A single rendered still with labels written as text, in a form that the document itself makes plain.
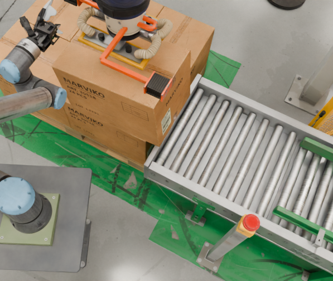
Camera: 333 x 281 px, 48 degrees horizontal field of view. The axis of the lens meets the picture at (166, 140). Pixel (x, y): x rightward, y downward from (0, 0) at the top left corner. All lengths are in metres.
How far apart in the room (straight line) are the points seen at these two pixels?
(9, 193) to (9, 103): 0.42
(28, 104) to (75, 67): 0.58
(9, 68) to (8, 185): 0.47
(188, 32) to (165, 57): 0.75
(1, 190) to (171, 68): 0.96
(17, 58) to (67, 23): 1.19
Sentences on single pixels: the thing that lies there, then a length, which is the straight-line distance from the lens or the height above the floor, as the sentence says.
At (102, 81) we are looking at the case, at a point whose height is 0.97.
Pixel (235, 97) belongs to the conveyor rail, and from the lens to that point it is 2.33.
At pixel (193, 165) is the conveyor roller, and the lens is 2.14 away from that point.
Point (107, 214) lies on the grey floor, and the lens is 2.61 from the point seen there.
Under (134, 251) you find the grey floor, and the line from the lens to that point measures 2.55.
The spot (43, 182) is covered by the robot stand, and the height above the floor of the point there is 0.75.
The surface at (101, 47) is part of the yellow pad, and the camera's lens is 1.74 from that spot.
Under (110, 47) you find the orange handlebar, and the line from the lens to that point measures 1.58.
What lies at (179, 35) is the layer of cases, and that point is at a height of 0.54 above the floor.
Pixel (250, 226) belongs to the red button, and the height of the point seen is 1.04.
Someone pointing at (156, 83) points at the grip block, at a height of 1.32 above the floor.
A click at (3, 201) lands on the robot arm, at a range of 1.64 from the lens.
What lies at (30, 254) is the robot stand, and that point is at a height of 0.75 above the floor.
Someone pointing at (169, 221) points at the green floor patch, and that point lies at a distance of 2.59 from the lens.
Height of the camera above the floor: 2.53
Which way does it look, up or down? 65 degrees down
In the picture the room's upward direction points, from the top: 7 degrees clockwise
